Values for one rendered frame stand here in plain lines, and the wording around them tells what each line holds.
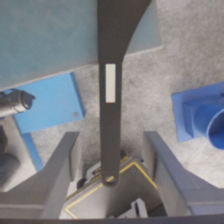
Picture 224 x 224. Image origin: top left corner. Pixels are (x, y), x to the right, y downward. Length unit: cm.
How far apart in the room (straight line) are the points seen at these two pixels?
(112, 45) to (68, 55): 6
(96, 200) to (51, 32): 124
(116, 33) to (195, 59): 126
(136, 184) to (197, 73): 96
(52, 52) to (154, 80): 116
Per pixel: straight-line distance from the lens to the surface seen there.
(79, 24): 24
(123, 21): 23
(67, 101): 123
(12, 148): 149
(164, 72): 136
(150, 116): 140
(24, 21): 26
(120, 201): 137
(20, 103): 88
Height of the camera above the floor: 129
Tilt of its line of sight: 74 degrees down
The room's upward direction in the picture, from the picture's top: 175 degrees clockwise
